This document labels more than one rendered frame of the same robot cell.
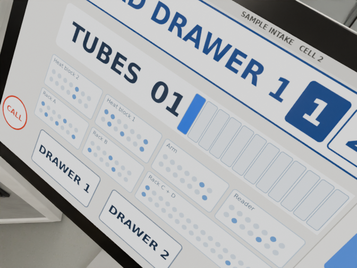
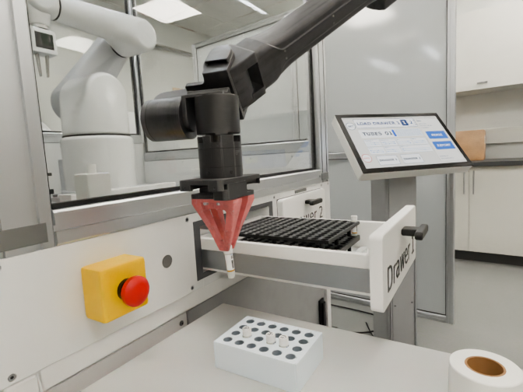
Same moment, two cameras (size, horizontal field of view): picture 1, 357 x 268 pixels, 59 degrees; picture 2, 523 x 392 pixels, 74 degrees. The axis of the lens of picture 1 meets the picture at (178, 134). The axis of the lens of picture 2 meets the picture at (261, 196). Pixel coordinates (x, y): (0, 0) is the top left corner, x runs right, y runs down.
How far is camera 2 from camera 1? 154 cm
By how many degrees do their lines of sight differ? 65
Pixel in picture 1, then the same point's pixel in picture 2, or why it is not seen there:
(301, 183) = (414, 131)
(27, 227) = not seen: outside the picture
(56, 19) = (358, 134)
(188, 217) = (412, 148)
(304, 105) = (402, 122)
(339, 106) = (405, 120)
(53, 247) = not seen: outside the picture
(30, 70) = (361, 146)
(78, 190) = (395, 161)
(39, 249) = not seen: outside the picture
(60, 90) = (371, 145)
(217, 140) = (401, 133)
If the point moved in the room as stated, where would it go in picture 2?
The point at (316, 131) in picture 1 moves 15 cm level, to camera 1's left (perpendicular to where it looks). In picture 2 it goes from (406, 124) to (392, 123)
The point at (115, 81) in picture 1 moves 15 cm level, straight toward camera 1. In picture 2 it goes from (379, 136) to (419, 134)
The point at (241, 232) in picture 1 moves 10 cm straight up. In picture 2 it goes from (419, 143) to (419, 118)
